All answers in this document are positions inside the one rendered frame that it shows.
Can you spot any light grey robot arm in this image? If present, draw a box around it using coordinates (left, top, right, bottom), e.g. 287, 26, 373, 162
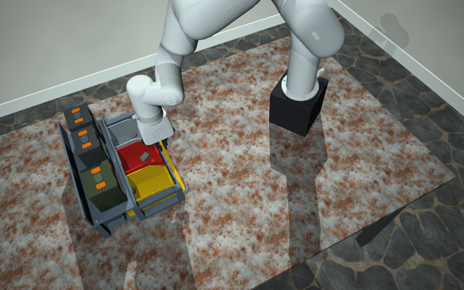
126, 0, 345, 124

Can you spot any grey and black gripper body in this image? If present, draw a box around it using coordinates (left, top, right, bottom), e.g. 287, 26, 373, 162
137, 108, 174, 145

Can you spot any grey metal bin rack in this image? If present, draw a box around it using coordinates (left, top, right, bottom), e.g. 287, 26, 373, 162
57, 110, 189, 239

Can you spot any yellow open bin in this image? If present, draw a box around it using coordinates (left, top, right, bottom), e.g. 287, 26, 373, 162
127, 165, 176, 211

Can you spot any red open bin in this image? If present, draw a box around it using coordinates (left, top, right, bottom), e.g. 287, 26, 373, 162
116, 141, 165, 175

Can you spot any olive green case with orange latches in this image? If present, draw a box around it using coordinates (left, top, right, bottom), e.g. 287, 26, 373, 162
80, 159, 128, 212

